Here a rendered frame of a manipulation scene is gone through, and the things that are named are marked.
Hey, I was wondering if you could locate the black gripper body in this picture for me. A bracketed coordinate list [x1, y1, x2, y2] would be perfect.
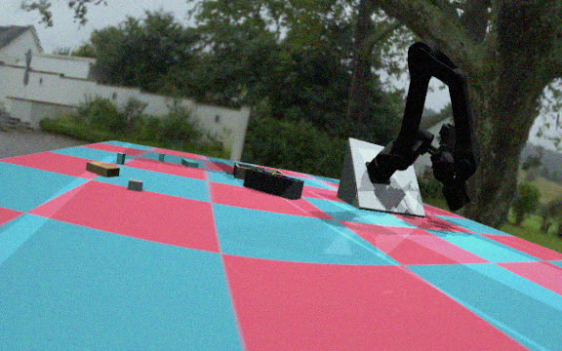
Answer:
[418, 128, 455, 159]

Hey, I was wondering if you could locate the brown rectangular block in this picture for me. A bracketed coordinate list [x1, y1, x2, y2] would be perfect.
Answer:
[86, 162, 120, 177]

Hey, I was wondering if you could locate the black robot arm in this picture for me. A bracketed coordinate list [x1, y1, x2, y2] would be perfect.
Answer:
[366, 39, 481, 212]

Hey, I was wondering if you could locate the cream shallow square tray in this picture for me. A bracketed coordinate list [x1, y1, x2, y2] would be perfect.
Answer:
[233, 163, 285, 179]

